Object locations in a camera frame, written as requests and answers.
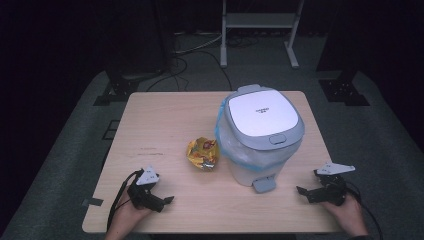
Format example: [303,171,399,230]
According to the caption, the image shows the yellow snack wrapper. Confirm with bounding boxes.
[186,136,221,172]

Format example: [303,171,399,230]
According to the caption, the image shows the black stand base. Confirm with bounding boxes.
[92,63,168,107]
[316,69,371,107]

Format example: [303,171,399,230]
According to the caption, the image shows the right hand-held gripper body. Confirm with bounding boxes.
[313,161,356,207]

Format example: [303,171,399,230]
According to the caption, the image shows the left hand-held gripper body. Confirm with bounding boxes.
[126,165,161,210]

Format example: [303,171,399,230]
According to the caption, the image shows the person's left hand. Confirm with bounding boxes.
[111,189,153,233]

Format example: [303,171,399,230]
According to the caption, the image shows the dark floor plate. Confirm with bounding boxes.
[101,119,121,141]

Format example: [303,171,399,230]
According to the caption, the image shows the grey white pedal trash can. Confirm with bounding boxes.
[219,83,306,194]

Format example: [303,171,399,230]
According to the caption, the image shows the person's right hand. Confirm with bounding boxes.
[320,192,370,238]

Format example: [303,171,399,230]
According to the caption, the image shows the grey tape strip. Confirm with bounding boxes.
[81,197,105,208]

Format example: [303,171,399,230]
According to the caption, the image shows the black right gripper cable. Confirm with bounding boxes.
[344,185,385,240]

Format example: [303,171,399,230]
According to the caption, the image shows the blue translucent trash bag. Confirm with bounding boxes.
[214,98,294,173]

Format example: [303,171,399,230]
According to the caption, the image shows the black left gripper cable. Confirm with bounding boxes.
[106,168,145,232]

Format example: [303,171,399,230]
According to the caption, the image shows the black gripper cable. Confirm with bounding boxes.
[344,185,385,240]
[106,168,145,232]

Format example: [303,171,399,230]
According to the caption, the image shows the cables on floor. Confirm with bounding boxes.
[145,31,234,93]

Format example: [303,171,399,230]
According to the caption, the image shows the white metal stand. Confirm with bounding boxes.
[219,0,305,70]

